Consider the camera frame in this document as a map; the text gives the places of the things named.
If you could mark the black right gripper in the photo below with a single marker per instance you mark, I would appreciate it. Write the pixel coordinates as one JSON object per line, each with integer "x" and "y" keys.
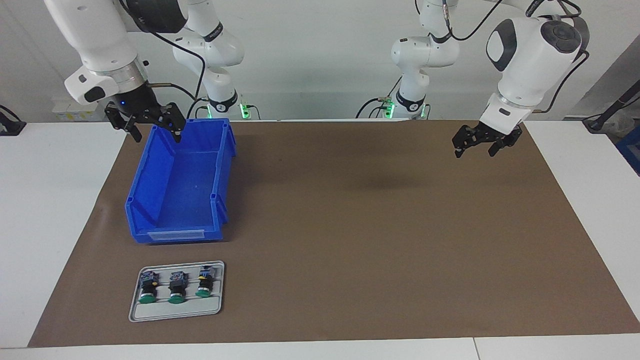
{"x": 137, "y": 102}

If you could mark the brown table mat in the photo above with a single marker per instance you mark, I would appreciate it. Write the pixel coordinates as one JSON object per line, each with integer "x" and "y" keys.
{"x": 350, "y": 250}

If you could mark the green push button switch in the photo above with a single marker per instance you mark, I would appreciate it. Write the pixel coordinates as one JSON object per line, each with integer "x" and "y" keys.
{"x": 204, "y": 285}
{"x": 176, "y": 289}
{"x": 148, "y": 290}

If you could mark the grey metal tray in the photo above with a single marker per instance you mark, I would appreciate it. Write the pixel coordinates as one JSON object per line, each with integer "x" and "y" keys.
{"x": 175, "y": 310}

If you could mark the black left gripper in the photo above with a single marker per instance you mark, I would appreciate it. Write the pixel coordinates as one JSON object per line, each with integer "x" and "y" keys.
{"x": 492, "y": 136}

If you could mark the blue crate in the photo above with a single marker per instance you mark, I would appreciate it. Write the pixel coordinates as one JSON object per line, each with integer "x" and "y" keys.
{"x": 631, "y": 147}

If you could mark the black clamp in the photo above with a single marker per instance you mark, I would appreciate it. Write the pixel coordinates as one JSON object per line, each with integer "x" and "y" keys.
{"x": 10, "y": 127}

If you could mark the white cardboard boxes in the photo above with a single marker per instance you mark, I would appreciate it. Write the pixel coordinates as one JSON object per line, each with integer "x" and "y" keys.
{"x": 75, "y": 115}

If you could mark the blue plastic storage bin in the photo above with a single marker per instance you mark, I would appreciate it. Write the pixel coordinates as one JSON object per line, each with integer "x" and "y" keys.
{"x": 180, "y": 200}

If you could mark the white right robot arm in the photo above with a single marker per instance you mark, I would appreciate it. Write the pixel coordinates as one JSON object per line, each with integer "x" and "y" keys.
{"x": 100, "y": 40}

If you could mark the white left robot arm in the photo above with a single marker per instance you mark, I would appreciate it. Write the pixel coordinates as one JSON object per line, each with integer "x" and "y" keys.
{"x": 530, "y": 55}

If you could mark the black stand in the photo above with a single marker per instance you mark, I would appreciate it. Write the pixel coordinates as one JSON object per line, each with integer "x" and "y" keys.
{"x": 612, "y": 107}

